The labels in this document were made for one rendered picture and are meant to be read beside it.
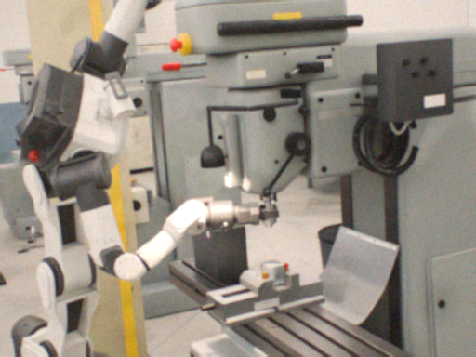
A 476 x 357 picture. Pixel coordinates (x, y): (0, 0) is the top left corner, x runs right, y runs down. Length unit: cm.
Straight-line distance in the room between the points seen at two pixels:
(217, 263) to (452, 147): 87
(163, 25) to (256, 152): 964
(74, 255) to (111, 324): 150
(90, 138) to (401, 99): 88
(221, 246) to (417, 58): 96
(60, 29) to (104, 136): 161
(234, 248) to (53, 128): 78
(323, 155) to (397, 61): 37
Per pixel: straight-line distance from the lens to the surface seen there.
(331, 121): 207
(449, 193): 229
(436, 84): 196
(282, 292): 215
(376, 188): 228
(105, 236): 201
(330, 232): 433
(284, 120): 201
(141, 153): 1055
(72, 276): 246
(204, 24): 189
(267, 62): 195
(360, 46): 213
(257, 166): 199
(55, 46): 363
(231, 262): 245
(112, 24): 226
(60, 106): 209
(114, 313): 391
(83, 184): 201
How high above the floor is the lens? 174
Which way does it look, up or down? 10 degrees down
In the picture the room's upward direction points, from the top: 4 degrees counter-clockwise
